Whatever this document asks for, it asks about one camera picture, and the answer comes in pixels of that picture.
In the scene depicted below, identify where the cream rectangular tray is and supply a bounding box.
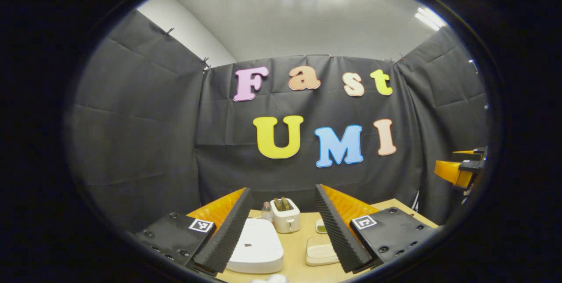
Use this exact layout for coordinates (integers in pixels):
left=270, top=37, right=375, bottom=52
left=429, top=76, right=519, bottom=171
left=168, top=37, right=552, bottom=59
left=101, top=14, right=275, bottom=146
left=306, top=236, right=339, bottom=267

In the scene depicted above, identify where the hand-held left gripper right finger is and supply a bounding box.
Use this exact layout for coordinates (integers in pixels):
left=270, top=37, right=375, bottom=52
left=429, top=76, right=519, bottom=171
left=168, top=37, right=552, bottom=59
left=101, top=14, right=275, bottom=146
left=314, top=184, right=440, bottom=274

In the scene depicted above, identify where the black backdrop cloth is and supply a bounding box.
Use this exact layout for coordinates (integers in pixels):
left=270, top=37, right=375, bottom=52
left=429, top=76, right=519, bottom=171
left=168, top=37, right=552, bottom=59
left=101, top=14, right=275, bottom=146
left=66, top=9, right=490, bottom=233

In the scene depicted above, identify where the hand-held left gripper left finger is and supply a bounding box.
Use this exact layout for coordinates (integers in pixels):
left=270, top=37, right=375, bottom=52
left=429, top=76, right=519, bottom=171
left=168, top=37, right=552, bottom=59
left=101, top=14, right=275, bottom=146
left=134, top=187, right=254, bottom=274

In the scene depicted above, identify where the small ceiling light panel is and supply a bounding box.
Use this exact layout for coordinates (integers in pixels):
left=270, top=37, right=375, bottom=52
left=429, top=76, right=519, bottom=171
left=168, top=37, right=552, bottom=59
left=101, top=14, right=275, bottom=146
left=415, top=7, right=447, bottom=31

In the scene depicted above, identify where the white rice cooker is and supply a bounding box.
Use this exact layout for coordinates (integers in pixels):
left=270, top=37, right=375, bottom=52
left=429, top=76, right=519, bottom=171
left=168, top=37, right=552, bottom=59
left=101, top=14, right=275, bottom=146
left=226, top=218, right=285, bottom=274

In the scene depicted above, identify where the white toaster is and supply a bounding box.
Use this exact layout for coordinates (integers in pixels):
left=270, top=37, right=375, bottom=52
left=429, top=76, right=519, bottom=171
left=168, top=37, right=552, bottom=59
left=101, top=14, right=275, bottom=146
left=270, top=197, right=301, bottom=234

